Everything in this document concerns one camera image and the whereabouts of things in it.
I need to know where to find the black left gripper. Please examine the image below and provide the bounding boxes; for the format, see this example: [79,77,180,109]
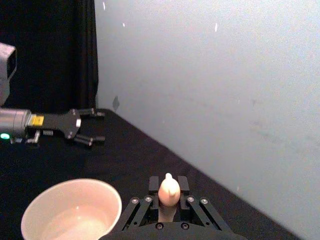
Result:
[25,107,106,148]

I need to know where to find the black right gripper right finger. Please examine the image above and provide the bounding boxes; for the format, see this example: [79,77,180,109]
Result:
[176,175,232,232]

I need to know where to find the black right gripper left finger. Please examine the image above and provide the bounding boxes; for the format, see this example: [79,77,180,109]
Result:
[120,175,161,232]

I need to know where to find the black table cloth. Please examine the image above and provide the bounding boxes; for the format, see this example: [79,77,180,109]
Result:
[0,107,305,240]

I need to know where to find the white round bowl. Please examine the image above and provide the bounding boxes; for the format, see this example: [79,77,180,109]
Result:
[20,178,123,240]

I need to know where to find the black curtain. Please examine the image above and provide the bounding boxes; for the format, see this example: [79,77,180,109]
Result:
[0,0,99,114]

